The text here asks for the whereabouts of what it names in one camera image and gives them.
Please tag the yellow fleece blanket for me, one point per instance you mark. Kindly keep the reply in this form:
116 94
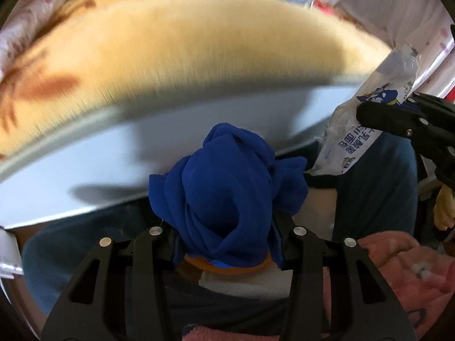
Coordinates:
199 46

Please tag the person's right hand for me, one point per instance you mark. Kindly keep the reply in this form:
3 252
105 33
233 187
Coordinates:
445 209

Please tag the pink floral quilt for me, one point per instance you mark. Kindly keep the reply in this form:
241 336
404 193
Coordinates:
25 17

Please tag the white floral sheet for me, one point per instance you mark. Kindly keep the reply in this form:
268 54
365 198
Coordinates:
391 10

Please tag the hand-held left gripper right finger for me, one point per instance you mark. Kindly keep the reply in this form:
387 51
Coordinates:
286 245

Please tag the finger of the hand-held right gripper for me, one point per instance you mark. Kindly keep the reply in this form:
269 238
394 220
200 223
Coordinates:
387 117

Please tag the blue cloth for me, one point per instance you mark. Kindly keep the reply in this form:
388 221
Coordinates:
220 191

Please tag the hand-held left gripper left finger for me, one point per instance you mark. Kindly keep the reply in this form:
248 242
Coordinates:
167 252

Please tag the white bed base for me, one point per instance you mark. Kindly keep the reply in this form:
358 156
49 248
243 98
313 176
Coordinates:
142 131

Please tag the clear plastic wrapper blue print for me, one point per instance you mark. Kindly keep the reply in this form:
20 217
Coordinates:
341 142

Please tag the white paper sheet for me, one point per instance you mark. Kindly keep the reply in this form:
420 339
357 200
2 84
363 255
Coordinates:
9 255

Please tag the person's blue jeans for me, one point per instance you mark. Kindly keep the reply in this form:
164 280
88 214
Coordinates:
373 191

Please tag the pink fleece blanket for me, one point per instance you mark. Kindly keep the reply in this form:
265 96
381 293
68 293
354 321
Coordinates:
384 280

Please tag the orange bowl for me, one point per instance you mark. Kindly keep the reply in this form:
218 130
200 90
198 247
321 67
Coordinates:
199 266

